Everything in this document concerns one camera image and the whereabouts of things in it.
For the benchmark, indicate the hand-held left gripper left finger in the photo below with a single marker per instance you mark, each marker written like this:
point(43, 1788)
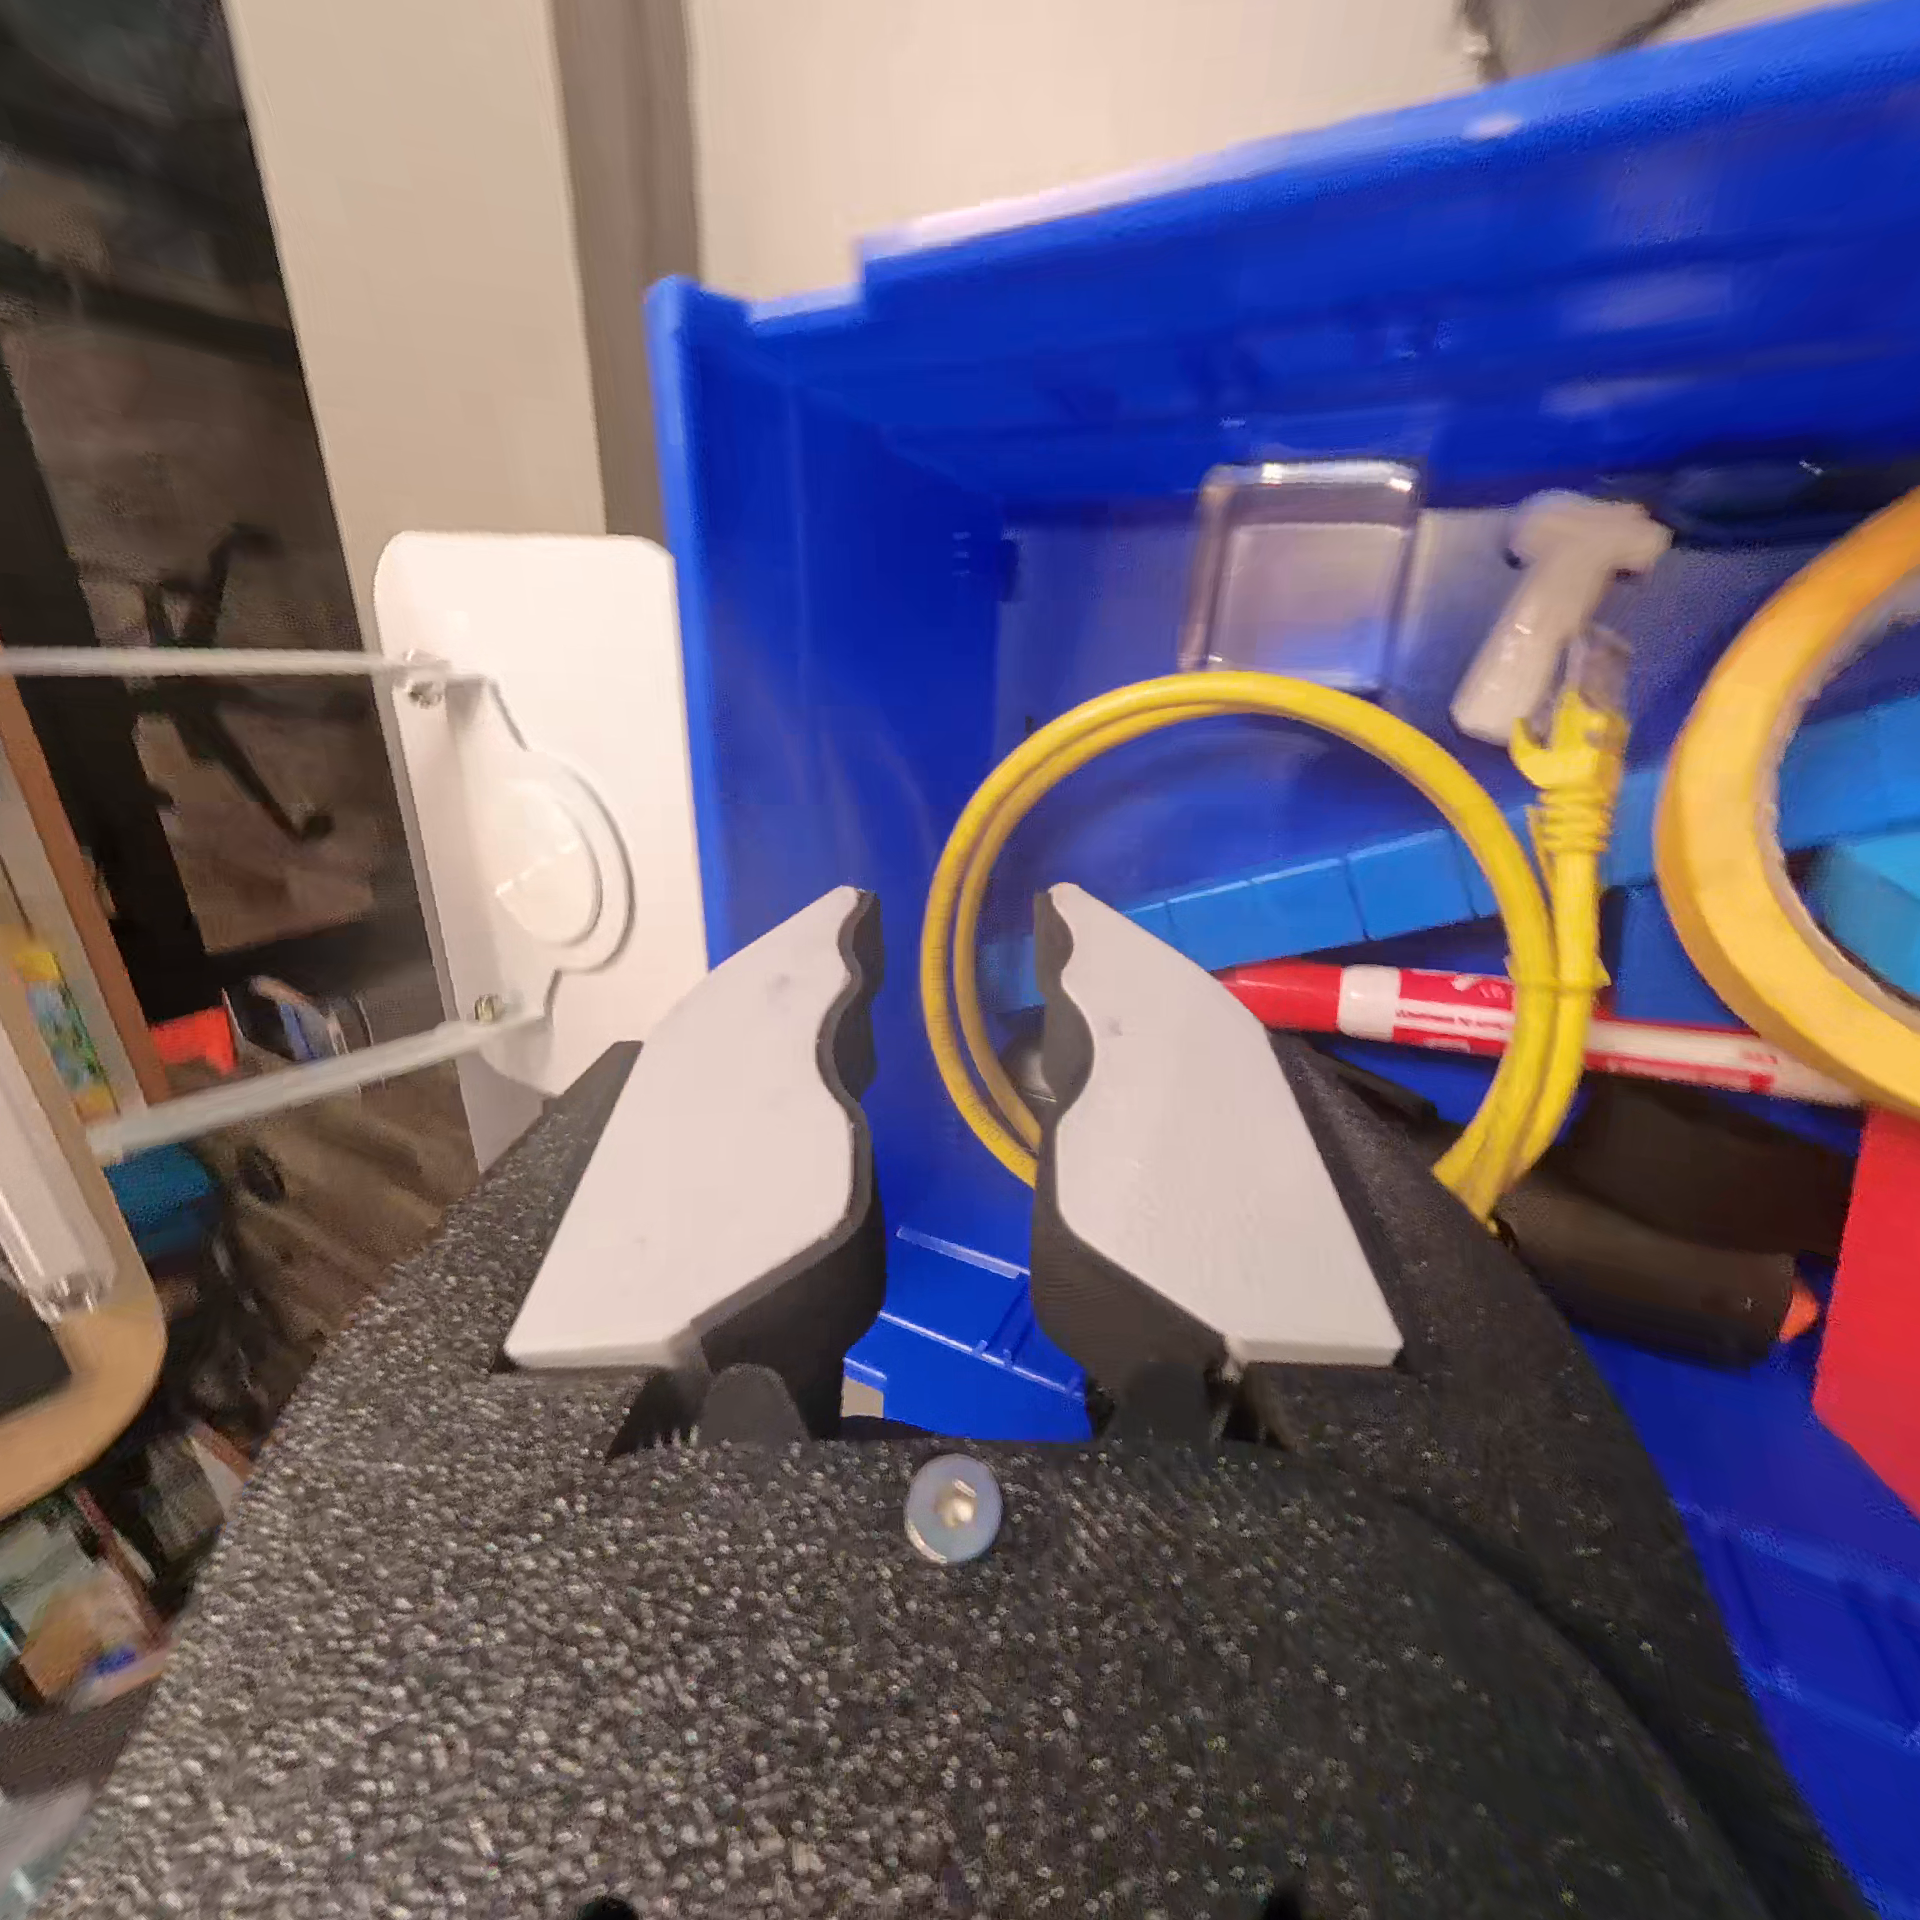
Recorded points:
point(705, 1171)

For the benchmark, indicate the clear acrylic rod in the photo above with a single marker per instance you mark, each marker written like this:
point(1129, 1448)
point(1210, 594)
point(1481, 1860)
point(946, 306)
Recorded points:
point(301, 1073)
point(226, 662)

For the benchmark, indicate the white stand plate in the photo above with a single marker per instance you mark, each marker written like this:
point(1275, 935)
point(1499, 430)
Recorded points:
point(510, 630)

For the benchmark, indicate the clear plastic box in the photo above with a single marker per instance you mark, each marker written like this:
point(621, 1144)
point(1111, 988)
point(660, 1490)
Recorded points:
point(1300, 579)

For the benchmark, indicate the white spray trigger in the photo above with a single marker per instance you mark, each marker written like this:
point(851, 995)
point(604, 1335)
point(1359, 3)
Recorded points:
point(1546, 615)

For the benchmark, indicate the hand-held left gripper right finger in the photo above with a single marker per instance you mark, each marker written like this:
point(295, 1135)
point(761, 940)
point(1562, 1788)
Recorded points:
point(1202, 1184)

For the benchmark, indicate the red plastic block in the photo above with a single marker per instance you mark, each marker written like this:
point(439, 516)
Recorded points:
point(1875, 1305)

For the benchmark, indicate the blue segmented plastic bar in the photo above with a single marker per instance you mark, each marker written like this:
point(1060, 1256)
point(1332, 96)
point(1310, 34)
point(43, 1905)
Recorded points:
point(1349, 892)

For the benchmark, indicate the yellow tape roll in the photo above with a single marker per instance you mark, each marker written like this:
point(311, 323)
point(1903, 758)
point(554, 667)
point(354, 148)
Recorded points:
point(1711, 796)

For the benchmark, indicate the blue plastic bin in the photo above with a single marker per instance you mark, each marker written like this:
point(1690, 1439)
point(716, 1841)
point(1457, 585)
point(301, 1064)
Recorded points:
point(839, 600)

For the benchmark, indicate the red marker pen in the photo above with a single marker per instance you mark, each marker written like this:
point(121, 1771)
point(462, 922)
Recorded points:
point(1412, 1001)

